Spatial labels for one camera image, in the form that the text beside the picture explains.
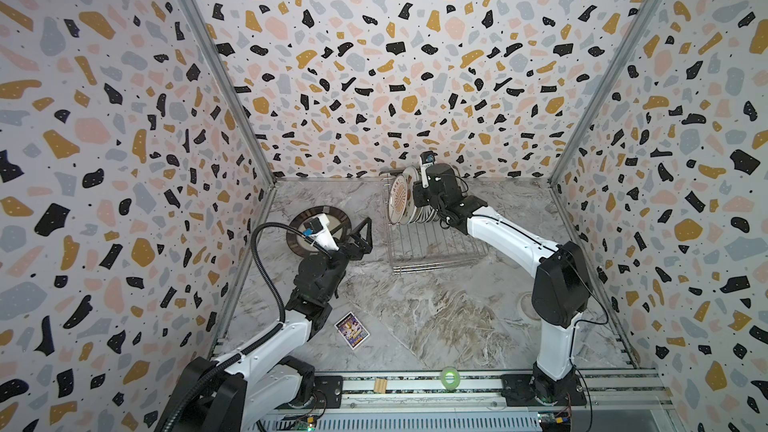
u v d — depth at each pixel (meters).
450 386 0.76
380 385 0.74
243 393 0.42
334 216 1.08
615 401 0.74
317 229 0.67
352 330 0.82
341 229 0.79
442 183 0.66
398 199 1.13
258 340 0.49
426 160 0.76
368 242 0.71
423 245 1.00
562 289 0.49
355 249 0.69
